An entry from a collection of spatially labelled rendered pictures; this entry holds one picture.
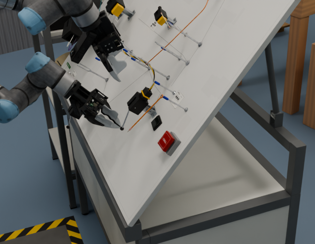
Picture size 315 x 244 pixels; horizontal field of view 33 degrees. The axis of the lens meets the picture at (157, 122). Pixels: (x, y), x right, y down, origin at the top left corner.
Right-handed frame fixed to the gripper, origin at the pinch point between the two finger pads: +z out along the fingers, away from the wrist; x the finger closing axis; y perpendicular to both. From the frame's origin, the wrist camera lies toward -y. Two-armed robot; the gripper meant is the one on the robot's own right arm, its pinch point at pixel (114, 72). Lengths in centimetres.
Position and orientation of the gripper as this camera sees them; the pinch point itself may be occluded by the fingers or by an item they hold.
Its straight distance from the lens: 165.0
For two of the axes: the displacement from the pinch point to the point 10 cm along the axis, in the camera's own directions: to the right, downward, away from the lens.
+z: 4.0, 6.4, 6.6
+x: -2.1, -6.3, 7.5
